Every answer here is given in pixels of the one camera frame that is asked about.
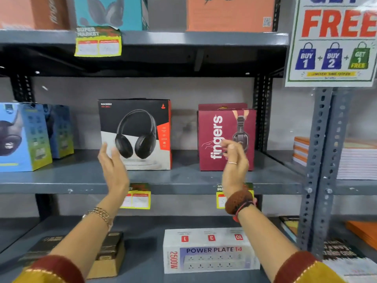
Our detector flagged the person's left hand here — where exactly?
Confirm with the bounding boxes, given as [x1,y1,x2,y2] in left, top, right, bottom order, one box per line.
[97,141,130,204]

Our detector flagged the person's right hand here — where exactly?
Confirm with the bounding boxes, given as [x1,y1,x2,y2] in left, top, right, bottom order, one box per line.
[219,139,250,201]

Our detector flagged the person's left forearm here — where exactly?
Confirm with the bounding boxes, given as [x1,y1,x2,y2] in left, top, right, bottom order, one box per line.
[49,195,130,281]

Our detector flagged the person's right forearm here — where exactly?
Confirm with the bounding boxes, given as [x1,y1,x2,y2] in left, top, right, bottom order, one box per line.
[235,203,301,281]

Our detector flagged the maroon headphone box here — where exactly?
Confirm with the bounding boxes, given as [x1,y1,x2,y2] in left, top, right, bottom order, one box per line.
[197,108,257,172]
[198,103,248,111]

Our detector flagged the black white headphone box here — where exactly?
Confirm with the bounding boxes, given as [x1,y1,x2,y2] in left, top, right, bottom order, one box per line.
[98,98,172,171]

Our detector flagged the yellow price tag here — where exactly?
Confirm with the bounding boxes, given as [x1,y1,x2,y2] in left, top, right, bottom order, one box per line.
[74,26,122,58]
[120,183,151,210]
[216,182,255,209]

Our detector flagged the brown scrunchie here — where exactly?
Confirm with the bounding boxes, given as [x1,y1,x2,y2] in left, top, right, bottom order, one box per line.
[224,188,256,216]

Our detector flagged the light blue headphone box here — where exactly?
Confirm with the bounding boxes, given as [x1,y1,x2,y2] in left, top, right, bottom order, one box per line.
[44,104,75,159]
[0,102,53,173]

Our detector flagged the grey metal shelf rack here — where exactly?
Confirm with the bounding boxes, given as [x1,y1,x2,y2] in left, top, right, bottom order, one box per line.
[0,29,377,283]

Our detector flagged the black gold box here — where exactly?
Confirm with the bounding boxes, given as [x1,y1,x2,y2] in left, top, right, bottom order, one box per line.
[17,232,126,280]

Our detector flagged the white power strip box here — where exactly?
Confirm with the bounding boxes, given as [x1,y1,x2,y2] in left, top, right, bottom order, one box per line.
[163,227,261,275]

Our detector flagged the stack of notebooks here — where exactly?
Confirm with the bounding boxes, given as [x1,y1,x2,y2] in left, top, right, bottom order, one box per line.
[292,136,377,181]

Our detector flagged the person's mustard maroon left sleeve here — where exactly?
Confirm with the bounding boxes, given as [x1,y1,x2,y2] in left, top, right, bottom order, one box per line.
[12,255,85,283]

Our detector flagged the person's mustard maroon sleeve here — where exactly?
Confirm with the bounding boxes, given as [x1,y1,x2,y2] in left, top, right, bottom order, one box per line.
[12,255,85,283]
[273,251,347,283]

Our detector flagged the orange box with code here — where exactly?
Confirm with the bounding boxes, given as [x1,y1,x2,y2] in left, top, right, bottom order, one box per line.
[186,0,279,33]

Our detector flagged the person's mustard maroon right sleeve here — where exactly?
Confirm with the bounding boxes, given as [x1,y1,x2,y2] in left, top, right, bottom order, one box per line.
[273,251,347,283]

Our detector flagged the teal headphone box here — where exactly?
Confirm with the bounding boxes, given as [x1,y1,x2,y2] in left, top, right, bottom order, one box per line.
[73,0,149,31]

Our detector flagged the white promotional offer sign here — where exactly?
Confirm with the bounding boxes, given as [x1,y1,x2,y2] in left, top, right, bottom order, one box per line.
[284,0,377,88]

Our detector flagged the orange book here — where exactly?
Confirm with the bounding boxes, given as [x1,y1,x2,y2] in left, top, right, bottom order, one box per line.
[345,220,377,251]

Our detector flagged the orange brown box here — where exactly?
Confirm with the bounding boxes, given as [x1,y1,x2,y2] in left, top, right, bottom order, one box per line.
[0,0,71,30]

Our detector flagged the red black thread bracelet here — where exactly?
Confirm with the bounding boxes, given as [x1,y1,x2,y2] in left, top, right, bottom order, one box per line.
[232,200,258,223]

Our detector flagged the gold chain bracelet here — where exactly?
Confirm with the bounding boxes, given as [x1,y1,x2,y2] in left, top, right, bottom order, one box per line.
[82,207,114,231]

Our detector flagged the grey perforated upright post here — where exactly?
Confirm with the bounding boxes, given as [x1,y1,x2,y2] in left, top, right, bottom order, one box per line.
[297,87,353,260]

